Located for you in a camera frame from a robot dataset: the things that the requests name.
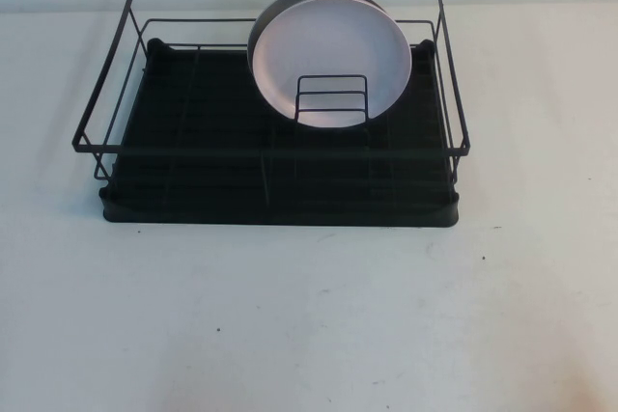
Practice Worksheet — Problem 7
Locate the black plastic drain tray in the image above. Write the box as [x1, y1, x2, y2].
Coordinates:
[98, 38, 460, 229]

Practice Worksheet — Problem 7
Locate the black wire dish rack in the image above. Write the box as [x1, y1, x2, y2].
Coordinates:
[66, 0, 470, 180]

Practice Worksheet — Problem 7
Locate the pink round plate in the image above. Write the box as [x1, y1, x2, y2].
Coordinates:
[250, 0, 415, 133]

